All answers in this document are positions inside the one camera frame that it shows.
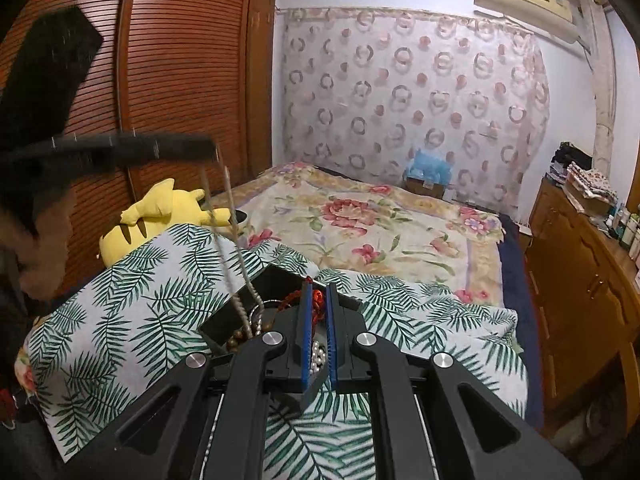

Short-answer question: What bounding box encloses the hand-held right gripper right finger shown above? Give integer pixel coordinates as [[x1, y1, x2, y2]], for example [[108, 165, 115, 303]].
[[326, 281, 582, 480]]

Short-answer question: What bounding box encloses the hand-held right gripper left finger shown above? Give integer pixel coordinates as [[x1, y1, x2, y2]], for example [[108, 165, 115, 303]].
[[75, 279, 318, 480]]

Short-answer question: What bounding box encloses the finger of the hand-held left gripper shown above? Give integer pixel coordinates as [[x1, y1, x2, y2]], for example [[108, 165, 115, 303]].
[[50, 137, 220, 167], [116, 131, 214, 151]]

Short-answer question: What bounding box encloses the white pearl necklace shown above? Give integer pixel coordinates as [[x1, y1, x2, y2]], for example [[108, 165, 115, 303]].
[[307, 340, 329, 377]]

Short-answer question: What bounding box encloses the red bead bracelet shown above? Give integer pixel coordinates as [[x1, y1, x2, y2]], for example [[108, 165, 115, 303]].
[[272, 275, 327, 347]]

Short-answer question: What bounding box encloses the silver bangle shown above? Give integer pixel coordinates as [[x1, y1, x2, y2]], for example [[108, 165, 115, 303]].
[[247, 297, 301, 327]]

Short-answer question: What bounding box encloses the brown wooden bead bracelet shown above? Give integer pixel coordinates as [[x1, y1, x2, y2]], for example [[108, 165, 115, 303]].
[[225, 327, 262, 354]]

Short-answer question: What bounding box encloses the black square box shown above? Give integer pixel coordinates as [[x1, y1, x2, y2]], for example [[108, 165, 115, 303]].
[[198, 262, 362, 413]]

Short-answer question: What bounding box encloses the person's left hand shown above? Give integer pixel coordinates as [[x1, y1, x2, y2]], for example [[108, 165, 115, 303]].
[[0, 187, 77, 302]]

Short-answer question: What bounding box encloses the yellow plush toy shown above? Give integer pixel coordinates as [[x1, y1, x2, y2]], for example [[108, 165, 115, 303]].
[[98, 178, 251, 267]]

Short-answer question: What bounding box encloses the brown louvered wardrobe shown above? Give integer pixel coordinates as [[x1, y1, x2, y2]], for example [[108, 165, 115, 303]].
[[0, 0, 279, 302]]

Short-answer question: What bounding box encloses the floral bed blanket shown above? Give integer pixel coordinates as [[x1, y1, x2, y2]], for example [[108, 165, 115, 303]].
[[210, 162, 507, 307]]

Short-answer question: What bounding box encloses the green leaf print cloth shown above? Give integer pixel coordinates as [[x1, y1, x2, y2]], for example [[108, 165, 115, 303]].
[[27, 222, 529, 480]]

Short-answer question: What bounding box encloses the small cardboard box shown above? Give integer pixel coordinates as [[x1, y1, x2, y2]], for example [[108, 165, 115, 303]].
[[404, 177, 447, 199]]

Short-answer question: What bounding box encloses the blue plush toy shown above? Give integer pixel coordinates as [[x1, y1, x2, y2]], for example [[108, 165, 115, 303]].
[[407, 148, 454, 187]]

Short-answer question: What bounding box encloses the pink circle print curtain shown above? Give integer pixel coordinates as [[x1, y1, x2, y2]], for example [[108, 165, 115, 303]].
[[279, 6, 552, 217]]

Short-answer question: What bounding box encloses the long wooden cabinet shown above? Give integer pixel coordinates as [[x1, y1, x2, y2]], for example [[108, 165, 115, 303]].
[[524, 177, 640, 462]]

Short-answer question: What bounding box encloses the stack of dark clothes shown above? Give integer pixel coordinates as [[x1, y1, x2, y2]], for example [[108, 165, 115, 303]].
[[547, 142, 594, 182]]

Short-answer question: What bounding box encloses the stack of patterned fabric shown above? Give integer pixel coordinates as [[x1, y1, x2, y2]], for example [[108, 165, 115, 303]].
[[564, 162, 622, 212]]

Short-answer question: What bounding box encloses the row of toiletry bottles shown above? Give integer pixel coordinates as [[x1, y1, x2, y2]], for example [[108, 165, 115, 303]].
[[602, 202, 640, 267]]

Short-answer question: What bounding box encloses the white wrapped pipe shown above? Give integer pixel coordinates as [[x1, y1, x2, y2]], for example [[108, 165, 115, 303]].
[[579, 0, 617, 157]]

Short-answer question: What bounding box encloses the beige air conditioner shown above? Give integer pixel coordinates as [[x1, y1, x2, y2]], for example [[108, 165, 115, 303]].
[[472, 0, 582, 44]]

